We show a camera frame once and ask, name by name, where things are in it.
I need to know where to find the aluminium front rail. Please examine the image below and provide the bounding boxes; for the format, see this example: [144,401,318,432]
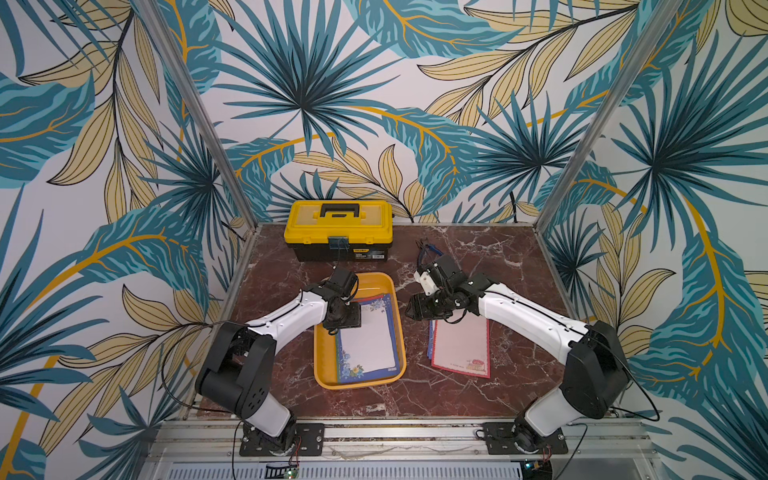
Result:
[148,417,659,463]

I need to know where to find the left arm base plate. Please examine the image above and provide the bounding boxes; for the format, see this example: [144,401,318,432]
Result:
[239,422,325,458]

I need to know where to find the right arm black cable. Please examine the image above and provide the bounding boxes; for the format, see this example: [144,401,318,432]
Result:
[491,290,661,463]

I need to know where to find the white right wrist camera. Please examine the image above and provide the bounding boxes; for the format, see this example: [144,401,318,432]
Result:
[414,269,439,297]

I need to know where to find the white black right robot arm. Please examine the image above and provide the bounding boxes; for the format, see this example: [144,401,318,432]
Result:
[406,255,630,454]

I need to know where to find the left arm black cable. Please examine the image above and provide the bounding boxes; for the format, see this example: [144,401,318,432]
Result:
[159,320,235,415]

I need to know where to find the aluminium right corner post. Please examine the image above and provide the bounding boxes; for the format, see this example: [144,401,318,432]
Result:
[534,0,682,235]

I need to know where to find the yellow plastic tray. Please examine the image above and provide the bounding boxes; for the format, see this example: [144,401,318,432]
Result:
[314,272,407,390]

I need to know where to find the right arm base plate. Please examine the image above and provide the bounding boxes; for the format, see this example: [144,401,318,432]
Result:
[474,422,568,456]

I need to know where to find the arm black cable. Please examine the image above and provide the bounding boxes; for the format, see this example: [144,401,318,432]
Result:
[491,290,661,463]
[159,320,235,415]

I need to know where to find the aluminium corner post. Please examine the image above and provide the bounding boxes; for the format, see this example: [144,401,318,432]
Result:
[135,0,258,231]
[534,0,682,235]

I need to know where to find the aluminium left corner post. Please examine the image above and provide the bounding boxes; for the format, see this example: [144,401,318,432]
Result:
[135,0,258,231]

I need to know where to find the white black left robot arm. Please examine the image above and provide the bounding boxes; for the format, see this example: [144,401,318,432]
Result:
[195,268,361,453]

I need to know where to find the blue handled pliers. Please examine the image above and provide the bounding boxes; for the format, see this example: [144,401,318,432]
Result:
[416,239,443,268]

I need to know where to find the yellow black toolbox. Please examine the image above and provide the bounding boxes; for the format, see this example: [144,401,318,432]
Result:
[284,200,394,262]

